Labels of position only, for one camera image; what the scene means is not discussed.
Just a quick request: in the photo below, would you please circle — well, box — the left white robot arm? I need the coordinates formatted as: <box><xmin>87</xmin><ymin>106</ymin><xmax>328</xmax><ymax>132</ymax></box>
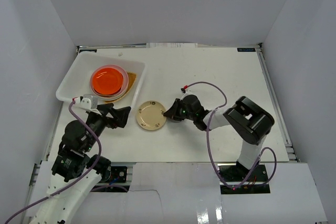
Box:
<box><xmin>31</xmin><ymin>103</ymin><xmax>131</xmax><ymax>223</ymax></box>

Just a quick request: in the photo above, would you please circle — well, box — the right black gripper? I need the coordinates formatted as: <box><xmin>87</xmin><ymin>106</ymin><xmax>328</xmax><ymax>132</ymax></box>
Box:
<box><xmin>164</xmin><ymin>99</ymin><xmax>196</xmax><ymax>121</ymax></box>

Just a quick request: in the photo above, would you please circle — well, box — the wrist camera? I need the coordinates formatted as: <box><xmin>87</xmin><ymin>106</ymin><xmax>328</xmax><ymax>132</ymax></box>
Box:
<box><xmin>72</xmin><ymin>94</ymin><xmax>98</xmax><ymax>111</ymax></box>
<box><xmin>181</xmin><ymin>85</ymin><xmax>191</xmax><ymax>99</ymax></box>

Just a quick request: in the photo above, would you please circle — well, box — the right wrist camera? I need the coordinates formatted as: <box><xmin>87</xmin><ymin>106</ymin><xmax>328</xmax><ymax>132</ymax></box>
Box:
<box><xmin>181</xmin><ymin>85</ymin><xmax>191</xmax><ymax>99</ymax></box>

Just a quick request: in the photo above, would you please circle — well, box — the woven fan-shaped basket plate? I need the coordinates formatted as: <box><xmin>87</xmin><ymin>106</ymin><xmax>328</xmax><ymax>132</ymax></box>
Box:
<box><xmin>100</xmin><ymin>72</ymin><xmax>137</xmax><ymax>103</ymax></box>

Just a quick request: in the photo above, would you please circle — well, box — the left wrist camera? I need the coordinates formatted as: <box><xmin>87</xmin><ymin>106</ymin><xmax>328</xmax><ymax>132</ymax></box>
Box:
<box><xmin>72</xmin><ymin>94</ymin><xmax>98</xmax><ymax>111</ymax></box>

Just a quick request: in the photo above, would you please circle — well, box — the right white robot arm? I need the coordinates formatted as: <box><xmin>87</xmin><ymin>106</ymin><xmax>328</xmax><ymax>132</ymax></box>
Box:
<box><xmin>163</xmin><ymin>94</ymin><xmax>275</xmax><ymax>182</ymax></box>

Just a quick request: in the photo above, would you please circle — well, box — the paper sheet at back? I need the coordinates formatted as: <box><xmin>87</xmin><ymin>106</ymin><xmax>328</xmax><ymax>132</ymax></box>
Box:
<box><xmin>146</xmin><ymin>42</ymin><xmax>198</xmax><ymax>48</ymax></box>

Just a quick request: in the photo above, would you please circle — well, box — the dark table label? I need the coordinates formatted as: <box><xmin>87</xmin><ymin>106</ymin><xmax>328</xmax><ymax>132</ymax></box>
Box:
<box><xmin>237</xmin><ymin>48</ymin><xmax>256</xmax><ymax>52</ymax></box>
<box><xmin>78</xmin><ymin>49</ymin><xmax>97</xmax><ymax>53</ymax></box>

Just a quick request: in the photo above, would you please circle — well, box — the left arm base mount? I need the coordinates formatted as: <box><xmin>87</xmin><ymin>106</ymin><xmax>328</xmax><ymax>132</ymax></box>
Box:
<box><xmin>98</xmin><ymin>166</ymin><xmax>129</xmax><ymax>193</ymax></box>

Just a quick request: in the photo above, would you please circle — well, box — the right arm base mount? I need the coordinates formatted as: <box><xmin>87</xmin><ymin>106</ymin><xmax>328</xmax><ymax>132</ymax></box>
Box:
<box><xmin>219</xmin><ymin>165</ymin><xmax>270</xmax><ymax>195</ymax></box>

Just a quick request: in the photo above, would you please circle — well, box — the white plastic bin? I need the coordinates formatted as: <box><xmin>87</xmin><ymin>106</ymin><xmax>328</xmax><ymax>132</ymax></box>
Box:
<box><xmin>56</xmin><ymin>51</ymin><xmax>147</xmax><ymax>108</ymax></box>

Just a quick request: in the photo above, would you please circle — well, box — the orange round plate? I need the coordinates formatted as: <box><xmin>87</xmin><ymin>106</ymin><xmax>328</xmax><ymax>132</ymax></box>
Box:
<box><xmin>90</xmin><ymin>67</ymin><xmax>123</xmax><ymax>95</ymax></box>

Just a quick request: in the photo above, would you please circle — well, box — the pink round plate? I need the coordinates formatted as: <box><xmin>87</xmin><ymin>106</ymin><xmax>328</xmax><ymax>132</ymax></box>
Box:
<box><xmin>89</xmin><ymin>65</ymin><xmax>129</xmax><ymax>98</ymax></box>

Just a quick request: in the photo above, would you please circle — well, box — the beige patterned small plate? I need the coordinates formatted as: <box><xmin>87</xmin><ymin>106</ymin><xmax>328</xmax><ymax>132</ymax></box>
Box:
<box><xmin>135</xmin><ymin>101</ymin><xmax>166</xmax><ymax>131</ymax></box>

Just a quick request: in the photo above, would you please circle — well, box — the left dark table label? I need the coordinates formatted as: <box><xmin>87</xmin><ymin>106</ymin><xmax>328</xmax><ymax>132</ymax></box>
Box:
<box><xmin>78</xmin><ymin>49</ymin><xmax>97</xmax><ymax>53</ymax></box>

